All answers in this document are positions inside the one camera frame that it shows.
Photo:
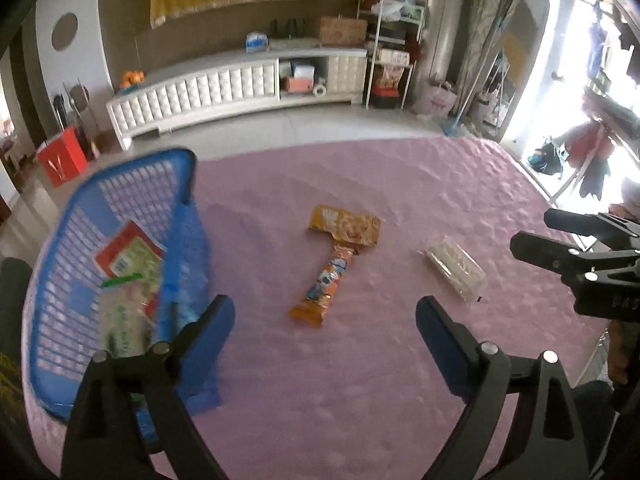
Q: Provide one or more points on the person's dark trouser leg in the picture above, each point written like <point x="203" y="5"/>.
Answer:
<point x="592" y="405"/>

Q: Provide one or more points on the orange toy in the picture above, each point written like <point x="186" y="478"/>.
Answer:
<point x="134" y="79"/>

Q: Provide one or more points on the white tufted TV cabinet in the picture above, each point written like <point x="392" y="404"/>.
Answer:
<point x="200" y="95"/>

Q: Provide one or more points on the red white snack packet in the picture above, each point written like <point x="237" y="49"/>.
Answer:
<point x="122" y="320"/>

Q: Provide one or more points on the blue backpack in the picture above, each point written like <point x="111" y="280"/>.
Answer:
<point x="547" y="157"/>

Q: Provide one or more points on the black red box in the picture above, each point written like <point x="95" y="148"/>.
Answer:
<point x="387" y="100"/>

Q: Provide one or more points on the standing mirror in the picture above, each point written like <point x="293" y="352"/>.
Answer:
<point x="525" y="35"/>

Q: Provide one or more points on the yellow snack packet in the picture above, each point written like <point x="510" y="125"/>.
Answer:
<point x="350" y="227"/>

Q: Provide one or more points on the white metal shelf rack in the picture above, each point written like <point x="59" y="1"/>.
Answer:
<point x="395" y="50"/>

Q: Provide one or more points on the patterned curtain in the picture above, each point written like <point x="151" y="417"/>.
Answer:
<point x="487" y="10"/>

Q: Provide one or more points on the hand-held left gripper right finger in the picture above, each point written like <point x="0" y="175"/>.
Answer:
<point x="440" y="350"/>

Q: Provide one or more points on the clear wafer packet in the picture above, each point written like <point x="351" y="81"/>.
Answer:
<point x="452" y="267"/>

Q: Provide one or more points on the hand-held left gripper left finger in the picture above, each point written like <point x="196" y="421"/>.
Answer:
<point x="210" y="350"/>

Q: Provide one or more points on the dark cloth yellow print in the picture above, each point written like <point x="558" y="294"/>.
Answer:
<point x="12" y="335"/>

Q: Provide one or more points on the brown wicker box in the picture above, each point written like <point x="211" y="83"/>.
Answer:
<point x="344" y="30"/>

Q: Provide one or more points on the large red foil snack packet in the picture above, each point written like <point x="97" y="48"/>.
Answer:
<point x="117" y="255"/>

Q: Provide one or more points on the long orange snack packet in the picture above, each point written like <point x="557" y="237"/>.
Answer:
<point x="325" y="285"/>

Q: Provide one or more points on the pink plastic bag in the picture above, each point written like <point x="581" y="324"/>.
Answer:
<point x="437" y="100"/>

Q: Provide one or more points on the red dark hanging clothes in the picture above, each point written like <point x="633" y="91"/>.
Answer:
<point x="585" y="150"/>

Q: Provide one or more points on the person's right hand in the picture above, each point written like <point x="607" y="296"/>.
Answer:
<point x="620" y="352"/>

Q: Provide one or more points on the pink plush blanket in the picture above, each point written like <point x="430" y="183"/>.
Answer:
<point x="350" y="385"/>

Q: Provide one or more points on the pink box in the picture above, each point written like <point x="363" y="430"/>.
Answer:
<point x="299" y="85"/>

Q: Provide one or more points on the brown snack bag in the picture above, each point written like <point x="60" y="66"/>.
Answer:
<point x="392" y="77"/>

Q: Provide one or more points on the blue tissue box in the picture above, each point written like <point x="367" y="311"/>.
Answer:
<point x="257" y="42"/>

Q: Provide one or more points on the white tape roll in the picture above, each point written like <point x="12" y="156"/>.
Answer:
<point x="320" y="90"/>

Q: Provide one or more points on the light blue box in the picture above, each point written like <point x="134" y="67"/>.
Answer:
<point x="303" y="70"/>

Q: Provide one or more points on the blue plastic basket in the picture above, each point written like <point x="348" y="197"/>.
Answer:
<point x="150" y="165"/>

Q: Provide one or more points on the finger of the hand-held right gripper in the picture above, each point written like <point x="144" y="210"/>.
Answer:
<point x="590" y="225"/>
<point x="550" y="255"/>

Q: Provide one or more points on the white floor air conditioner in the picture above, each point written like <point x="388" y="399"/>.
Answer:
<point x="447" y="20"/>

